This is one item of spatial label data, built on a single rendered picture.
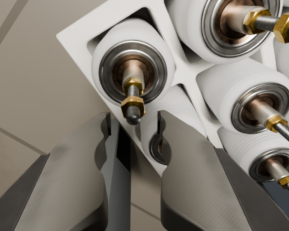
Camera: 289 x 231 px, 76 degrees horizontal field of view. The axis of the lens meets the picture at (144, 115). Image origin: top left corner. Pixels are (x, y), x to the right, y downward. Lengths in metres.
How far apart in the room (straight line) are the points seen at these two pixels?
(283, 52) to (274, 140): 0.13
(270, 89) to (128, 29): 0.18
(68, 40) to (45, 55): 0.22
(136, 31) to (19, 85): 0.41
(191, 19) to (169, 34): 0.07
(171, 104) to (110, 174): 0.18
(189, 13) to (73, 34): 0.15
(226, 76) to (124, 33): 0.15
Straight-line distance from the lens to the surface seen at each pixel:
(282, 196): 0.75
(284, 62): 0.35
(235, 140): 0.36
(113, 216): 0.34
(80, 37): 0.28
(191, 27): 0.21
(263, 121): 0.25
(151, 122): 0.25
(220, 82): 0.28
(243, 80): 0.26
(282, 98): 0.28
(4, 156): 0.74
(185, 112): 0.26
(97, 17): 0.27
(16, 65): 0.55
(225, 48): 0.22
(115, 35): 0.21
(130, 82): 0.17
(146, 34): 0.20
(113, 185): 0.36
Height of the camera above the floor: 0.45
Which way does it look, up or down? 58 degrees down
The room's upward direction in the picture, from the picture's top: 175 degrees clockwise
